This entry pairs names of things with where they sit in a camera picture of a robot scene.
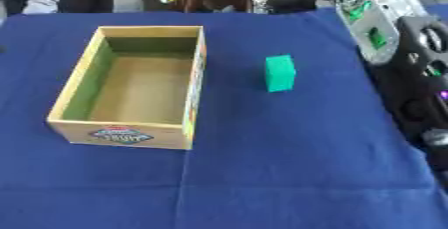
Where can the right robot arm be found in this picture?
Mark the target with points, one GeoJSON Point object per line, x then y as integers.
{"type": "Point", "coordinates": [417, 83]}

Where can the tan cardboard box green inside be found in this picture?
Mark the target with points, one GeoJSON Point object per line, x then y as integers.
{"type": "Point", "coordinates": [140, 89]}

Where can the brown cardboard box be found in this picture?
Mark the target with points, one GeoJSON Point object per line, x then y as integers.
{"type": "Point", "coordinates": [219, 1]}

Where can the green rectangular block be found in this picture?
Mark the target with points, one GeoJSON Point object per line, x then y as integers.
{"type": "Point", "coordinates": [280, 73]}

